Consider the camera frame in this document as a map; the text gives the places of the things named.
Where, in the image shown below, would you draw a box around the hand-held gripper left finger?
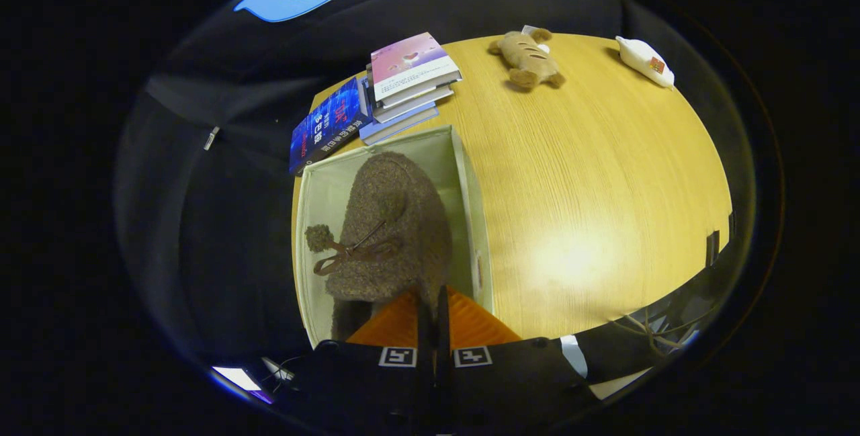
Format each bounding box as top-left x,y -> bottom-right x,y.
286,290 -> 434,435

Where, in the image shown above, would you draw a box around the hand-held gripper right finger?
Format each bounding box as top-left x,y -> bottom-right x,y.
438,285 -> 599,435

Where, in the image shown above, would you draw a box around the brown fuzzy shoe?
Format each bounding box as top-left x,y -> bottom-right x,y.
304,151 -> 454,343

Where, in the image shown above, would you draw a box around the cream fabric storage box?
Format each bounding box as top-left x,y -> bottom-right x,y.
294,125 -> 495,349

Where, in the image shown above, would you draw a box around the black backdrop cloth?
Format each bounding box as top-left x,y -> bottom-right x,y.
114,0 -> 639,383

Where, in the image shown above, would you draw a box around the pale blue cover book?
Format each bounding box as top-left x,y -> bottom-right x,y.
358,80 -> 441,146

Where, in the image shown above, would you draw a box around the dark blue book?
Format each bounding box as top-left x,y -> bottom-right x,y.
289,77 -> 372,177

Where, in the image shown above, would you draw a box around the grey cover book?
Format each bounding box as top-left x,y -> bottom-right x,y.
372,97 -> 439,126

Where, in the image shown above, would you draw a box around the white cover book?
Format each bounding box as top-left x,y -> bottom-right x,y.
373,83 -> 455,111

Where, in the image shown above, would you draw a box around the brown bread-shaped plush toy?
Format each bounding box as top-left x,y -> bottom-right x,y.
488,28 -> 566,92

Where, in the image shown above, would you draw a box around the pink cover book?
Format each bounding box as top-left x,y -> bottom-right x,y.
370,32 -> 463,102

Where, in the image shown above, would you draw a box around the white packet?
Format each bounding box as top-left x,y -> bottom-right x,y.
615,36 -> 675,90

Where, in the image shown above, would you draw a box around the tangled cables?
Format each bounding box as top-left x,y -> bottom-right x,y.
608,312 -> 699,356

